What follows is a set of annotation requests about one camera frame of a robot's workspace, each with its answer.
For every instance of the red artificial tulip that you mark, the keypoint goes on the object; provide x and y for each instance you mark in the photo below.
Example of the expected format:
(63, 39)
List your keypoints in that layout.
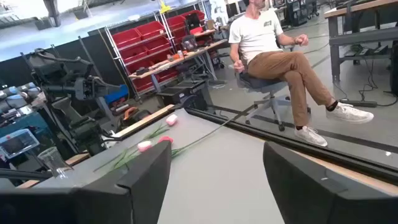
(165, 139)

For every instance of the shelf rack with red bins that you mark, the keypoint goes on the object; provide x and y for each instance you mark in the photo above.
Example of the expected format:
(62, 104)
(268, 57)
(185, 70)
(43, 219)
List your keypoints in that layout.
(149, 29)

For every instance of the blue plastic crate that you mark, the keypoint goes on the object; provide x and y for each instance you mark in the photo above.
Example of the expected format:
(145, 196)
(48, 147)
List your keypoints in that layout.
(119, 96)

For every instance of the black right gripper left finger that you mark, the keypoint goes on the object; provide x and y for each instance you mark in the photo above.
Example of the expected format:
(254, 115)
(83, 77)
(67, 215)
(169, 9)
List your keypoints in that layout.
(146, 186)

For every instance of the clear plastic storage box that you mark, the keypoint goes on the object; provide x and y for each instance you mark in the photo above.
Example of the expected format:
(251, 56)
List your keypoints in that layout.
(17, 143)

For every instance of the grey office chair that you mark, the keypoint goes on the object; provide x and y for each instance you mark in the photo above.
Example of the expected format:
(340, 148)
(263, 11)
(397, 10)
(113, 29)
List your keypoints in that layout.
(264, 85)

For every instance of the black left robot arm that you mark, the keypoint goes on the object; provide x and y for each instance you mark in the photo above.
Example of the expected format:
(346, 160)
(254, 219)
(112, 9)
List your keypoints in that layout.
(62, 71)

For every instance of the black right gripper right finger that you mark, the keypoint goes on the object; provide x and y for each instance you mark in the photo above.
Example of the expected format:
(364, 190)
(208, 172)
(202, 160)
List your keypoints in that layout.
(298, 193)

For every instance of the wooden top workbench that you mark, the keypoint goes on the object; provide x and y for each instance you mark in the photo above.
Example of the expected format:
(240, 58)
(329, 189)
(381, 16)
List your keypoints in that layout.
(186, 56)

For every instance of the person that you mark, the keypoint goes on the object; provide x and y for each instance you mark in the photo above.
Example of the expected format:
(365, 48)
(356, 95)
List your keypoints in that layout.
(258, 34)

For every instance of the pink artificial tulip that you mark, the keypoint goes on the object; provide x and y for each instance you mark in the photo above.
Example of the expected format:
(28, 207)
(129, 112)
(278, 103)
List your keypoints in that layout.
(144, 145)
(171, 119)

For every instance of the black power strip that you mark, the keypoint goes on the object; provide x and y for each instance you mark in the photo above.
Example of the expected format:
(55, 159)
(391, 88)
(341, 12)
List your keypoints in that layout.
(357, 103)

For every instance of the clear glass vase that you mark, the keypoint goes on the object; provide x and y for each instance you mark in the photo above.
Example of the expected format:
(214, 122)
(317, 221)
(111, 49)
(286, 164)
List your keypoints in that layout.
(56, 165)

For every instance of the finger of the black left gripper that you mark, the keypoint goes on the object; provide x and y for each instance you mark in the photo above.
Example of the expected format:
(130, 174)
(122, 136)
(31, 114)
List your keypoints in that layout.
(105, 85)
(104, 95)

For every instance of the orange black vacuum cleaner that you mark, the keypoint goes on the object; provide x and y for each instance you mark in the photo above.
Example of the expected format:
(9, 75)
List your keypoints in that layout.
(132, 113)

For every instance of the grey metal workbench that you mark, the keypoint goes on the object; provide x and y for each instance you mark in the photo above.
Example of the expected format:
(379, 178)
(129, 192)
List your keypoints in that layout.
(360, 39)

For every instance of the black artificial tulip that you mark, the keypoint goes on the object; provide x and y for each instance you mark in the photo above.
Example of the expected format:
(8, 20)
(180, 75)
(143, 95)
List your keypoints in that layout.
(178, 152)

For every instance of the black computer tower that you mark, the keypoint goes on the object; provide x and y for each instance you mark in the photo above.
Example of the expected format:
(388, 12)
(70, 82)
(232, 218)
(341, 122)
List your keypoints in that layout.
(183, 95)

